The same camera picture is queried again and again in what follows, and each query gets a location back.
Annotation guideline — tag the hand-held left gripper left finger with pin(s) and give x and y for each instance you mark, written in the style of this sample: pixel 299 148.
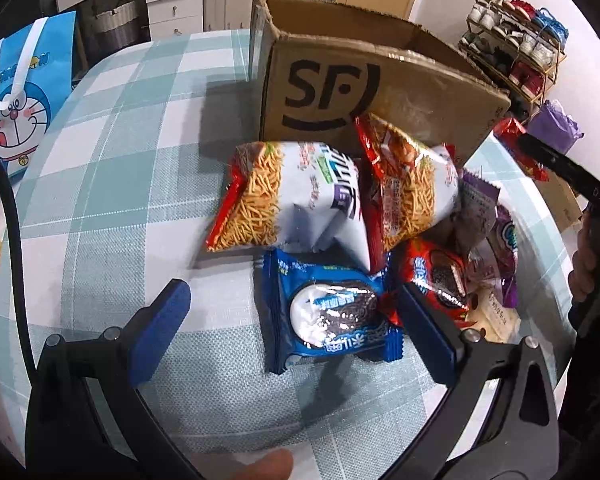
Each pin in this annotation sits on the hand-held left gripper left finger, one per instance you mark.
pixel 165 325

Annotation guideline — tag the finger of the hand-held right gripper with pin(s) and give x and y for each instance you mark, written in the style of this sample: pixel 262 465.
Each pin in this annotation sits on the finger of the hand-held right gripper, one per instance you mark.
pixel 555 162

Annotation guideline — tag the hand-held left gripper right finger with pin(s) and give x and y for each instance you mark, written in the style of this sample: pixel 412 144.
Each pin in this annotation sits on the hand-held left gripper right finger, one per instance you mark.
pixel 430 332

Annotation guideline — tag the red snack packet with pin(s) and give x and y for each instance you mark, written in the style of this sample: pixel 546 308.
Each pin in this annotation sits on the red snack packet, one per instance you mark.
pixel 505 132

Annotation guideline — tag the cream cracker packet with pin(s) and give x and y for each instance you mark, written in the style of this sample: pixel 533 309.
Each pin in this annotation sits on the cream cracker packet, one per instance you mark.
pixel 492 312

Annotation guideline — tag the blue cookie packet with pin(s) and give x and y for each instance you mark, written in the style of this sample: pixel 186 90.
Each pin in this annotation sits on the blue cookie packet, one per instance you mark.
pixel 330 310

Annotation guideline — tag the brown cardboard box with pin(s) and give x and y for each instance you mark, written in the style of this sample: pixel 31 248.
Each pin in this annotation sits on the brown cardboard box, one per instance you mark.
pixel 430 95

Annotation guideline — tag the white noodle snack bag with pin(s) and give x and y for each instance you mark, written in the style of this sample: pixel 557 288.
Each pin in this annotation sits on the white noodle snack bag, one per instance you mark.
pixel 415 185
pixel 280 195

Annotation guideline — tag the person's right hand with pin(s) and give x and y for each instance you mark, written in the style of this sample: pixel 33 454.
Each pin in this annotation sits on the person's right hand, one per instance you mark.
pixel 586 270

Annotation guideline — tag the person's left hand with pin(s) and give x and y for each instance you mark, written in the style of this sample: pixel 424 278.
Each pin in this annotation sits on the person's left hand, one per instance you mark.
pixel 262 467

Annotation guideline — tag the purple gift bag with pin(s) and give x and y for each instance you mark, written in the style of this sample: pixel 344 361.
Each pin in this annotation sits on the purple gift bag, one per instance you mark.
pixel 555 127

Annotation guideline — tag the small cardboard box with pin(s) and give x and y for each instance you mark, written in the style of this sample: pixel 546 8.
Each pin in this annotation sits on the small cardboard box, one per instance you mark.
pixel 562 202

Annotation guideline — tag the red cookie packet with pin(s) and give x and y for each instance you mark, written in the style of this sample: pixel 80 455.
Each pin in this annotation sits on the red cookie packet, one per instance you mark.
pixel 440 270

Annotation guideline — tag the white purple snack packet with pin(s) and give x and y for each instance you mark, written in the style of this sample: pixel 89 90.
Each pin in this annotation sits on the white purple snack packet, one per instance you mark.
pixel 477 205

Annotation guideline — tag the metal shoe rack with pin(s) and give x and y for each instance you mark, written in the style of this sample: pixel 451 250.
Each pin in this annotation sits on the metal shoe rack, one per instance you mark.
pixel 555 67

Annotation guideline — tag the purple cookie packet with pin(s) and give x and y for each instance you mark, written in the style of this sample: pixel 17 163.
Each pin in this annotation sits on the purple cookie packet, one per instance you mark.
pixel 505 250

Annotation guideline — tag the rows of shoes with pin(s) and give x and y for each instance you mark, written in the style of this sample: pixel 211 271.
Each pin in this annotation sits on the rows of shoes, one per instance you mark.
pixel 525 40

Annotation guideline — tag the blue cartoon gift bag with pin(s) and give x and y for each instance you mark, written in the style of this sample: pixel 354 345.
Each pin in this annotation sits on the blue cartoon gift bag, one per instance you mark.
pixel 40 85

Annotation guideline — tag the grey wicker basket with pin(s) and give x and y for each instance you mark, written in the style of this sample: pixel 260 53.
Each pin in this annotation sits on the grey wicker basket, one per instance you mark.
pixel 115 25

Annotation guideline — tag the white drawer cabinet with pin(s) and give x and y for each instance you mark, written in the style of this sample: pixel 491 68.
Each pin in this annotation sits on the white drawer cabinet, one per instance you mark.
pixel 175 5

